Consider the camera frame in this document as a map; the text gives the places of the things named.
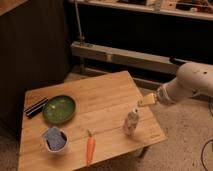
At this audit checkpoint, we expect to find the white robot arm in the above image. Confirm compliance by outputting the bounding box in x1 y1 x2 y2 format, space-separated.
137 62 213 107

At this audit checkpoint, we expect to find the wooden table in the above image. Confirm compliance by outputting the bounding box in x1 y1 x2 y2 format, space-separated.
18 71 166 171

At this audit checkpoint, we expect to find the black cable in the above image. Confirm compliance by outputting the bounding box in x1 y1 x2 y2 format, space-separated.
200 99 213 171

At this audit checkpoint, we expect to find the orange carrot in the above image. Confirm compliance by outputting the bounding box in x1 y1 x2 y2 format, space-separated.
86 130 96 165

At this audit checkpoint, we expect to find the clear plastic bottle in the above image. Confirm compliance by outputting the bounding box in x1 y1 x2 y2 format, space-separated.
123 108 139 136

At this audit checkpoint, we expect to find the metal shelf frame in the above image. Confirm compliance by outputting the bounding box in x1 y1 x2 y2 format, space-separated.
68 0 213 74

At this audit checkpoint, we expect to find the green round plate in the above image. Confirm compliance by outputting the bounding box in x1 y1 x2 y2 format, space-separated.
42 95 76 125

